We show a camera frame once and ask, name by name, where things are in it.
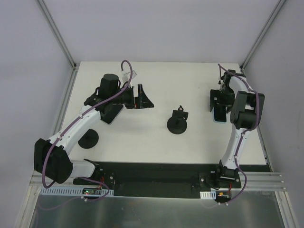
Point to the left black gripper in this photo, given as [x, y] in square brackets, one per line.
[138, 97]

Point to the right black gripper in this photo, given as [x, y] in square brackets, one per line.
[219, 100]

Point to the black phone stand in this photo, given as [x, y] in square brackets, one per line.
[89, 139]
[177, 123]

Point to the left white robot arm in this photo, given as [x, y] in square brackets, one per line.
[51, 156]

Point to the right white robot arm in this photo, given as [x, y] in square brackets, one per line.
[238, 101]

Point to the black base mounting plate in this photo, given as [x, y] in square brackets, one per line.
[160, 180]

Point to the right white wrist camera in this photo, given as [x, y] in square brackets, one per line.
[227, 75]

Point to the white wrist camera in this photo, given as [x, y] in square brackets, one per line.
[227, 75]
[126, 75]

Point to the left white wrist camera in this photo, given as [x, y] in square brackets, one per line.
[126, 75]

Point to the right aluminium frame post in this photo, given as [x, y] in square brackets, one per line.
[263, 32]

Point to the aluminium frame post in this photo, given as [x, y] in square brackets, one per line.
[263, 32]
[56, 33]

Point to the left aluminium frame post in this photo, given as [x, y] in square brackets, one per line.
[56, 33]

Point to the right white cable duct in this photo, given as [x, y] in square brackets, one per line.
[209, 195]

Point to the white cable duct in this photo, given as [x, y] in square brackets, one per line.
[209, 195]
[76, 191]

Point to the left white cable duct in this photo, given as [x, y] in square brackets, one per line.
[76, 191]

